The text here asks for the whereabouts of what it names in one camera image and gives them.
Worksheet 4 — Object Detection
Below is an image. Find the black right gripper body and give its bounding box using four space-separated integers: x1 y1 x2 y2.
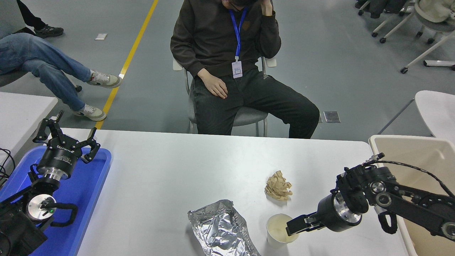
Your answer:
317 193 358 232

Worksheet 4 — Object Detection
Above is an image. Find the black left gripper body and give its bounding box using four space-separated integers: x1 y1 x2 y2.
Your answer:
37 137 83 175

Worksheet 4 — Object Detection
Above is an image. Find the white paper cup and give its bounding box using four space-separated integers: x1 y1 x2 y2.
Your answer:
266 213 300 248

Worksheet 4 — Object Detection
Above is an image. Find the foil tray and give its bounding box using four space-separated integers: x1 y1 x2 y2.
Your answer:
187 199 262 256

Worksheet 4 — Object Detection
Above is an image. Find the person's right hand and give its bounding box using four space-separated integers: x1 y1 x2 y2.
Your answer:
197 68 229 99

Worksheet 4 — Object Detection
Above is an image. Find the white side table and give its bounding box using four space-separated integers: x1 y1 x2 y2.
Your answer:
0 92 58 167

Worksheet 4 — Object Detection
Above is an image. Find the crumpled tan paper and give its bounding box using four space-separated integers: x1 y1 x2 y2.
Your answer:
264 171 293 201

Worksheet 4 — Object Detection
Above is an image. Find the blue plastic tray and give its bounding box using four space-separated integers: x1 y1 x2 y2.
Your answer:
0 145 112 256

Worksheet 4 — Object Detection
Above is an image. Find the person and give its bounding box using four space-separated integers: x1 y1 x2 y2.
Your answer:
0 0 122 122
16 0 64 39
170 0 320 139

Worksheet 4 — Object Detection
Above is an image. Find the large pale bin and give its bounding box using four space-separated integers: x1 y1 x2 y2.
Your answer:
368 134 455 256

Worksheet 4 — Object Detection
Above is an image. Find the grey office chair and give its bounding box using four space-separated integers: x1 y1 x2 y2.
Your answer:
173 56 277 137

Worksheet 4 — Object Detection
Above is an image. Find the white rounded table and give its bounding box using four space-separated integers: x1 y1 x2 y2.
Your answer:
415 90 455 139

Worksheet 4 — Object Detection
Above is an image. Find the chair with dark coat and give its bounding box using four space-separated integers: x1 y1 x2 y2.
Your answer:
355 0 416 19

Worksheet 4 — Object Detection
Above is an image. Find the black cable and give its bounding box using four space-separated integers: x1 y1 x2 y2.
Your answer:
0 148 16 187

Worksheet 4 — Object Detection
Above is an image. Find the blue lanyard with badge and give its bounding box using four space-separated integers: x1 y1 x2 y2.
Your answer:
229 8 248 79

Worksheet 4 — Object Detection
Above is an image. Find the white wheeled frame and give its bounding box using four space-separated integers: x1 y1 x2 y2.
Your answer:
401 32 455 74

